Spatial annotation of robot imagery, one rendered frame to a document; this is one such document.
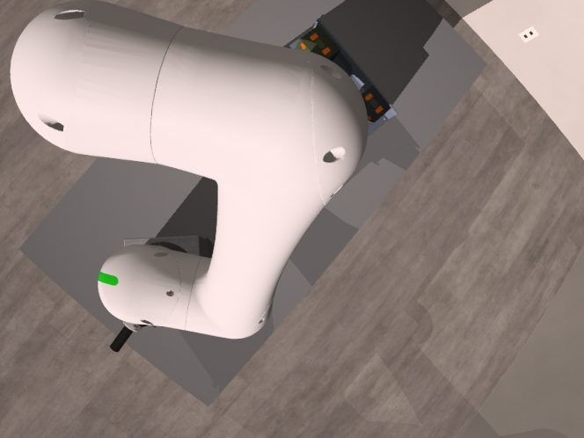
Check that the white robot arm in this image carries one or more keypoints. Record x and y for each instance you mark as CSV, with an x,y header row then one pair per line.
x,y
279,129

